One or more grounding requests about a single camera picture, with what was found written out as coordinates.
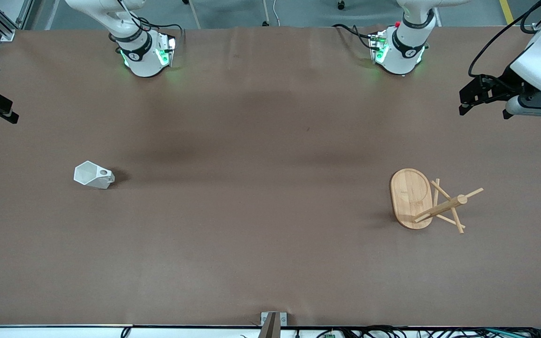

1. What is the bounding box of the white faceted cup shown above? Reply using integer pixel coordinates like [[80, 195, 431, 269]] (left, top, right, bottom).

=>
[[73, 161, 116, 190]]

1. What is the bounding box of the wooden cup rack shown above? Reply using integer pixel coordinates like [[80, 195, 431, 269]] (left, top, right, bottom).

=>
[[389, 168, 484, 234]]

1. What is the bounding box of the brown table cover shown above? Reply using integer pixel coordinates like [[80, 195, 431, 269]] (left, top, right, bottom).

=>
[[0, 26, 541, 327]]

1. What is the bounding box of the black left base cable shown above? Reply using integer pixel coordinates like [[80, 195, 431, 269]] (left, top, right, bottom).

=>
[[333, 23, 376, 47]]

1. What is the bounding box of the black base cable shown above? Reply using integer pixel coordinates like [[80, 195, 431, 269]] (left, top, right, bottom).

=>
[[333, 23, 376, 47], [137, 18, 185, 47]]

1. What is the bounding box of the black right base cable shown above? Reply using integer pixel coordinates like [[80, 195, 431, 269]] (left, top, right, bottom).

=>
[[137, 18, 185, 47]]

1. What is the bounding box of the black cable tangle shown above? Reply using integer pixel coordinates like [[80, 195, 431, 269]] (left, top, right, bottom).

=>
[[315, 325, 541, 338]]

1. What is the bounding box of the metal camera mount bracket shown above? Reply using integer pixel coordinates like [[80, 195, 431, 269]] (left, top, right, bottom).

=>
[[260, 312, 288, 338]]

